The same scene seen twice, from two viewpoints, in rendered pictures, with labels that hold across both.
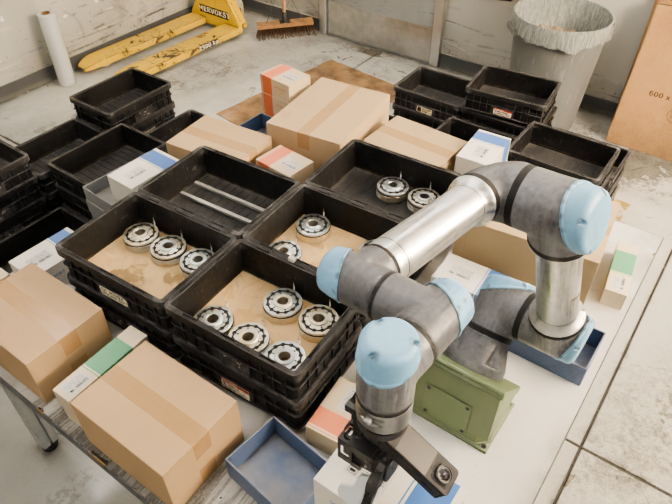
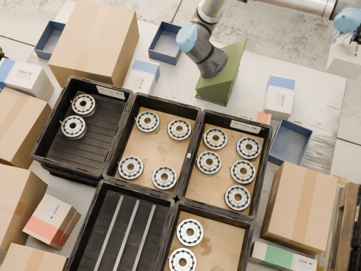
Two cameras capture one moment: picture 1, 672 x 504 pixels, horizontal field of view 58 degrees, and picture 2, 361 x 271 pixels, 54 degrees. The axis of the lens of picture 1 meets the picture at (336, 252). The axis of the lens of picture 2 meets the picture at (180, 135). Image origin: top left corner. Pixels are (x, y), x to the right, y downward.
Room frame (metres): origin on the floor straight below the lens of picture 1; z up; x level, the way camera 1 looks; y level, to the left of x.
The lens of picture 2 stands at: (1.35, 0.57, 2.22)
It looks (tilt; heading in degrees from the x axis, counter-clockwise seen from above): 66 degrees down; 253
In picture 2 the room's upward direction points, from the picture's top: 1 degrees clockwise
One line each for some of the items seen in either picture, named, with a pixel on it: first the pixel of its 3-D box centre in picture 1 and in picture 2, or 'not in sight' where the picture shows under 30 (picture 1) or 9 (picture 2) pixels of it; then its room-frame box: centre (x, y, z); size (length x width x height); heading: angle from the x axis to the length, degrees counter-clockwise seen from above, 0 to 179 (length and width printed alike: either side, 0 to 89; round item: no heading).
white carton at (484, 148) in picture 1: (482, 158); (20, 78); (1.79, -0.51, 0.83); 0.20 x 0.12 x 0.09; 148
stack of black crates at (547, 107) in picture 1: (505, 125); not in sight; (2.79, -0.88, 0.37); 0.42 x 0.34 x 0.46; 54
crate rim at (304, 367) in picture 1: (264, 303); (226, 162); (1.03, 0.17, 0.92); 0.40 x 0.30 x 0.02; 58
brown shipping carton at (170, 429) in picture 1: (160, 421); (297, 208); (0.78, 0.41, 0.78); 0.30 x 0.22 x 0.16; 54
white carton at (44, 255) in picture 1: (54, 262); not in sight; (1.35, 0.85, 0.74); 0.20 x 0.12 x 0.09; 143
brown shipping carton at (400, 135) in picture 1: (413, 160); (15, 130); (1.86, -0.28, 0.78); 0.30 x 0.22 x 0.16; 52
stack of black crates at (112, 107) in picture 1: (131, 129); not in sight; (2.75, 1.05, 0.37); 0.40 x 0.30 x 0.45; 144
